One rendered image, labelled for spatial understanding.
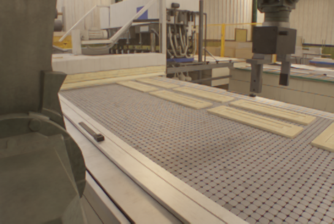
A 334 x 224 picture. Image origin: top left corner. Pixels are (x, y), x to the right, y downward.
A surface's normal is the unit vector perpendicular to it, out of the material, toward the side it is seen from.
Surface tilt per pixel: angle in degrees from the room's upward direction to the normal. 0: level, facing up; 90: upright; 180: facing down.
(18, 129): 90
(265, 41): 90
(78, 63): 90
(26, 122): 90
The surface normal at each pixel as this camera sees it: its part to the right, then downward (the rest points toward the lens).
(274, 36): -0.80, 0.15
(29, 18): 0.61, 0.03
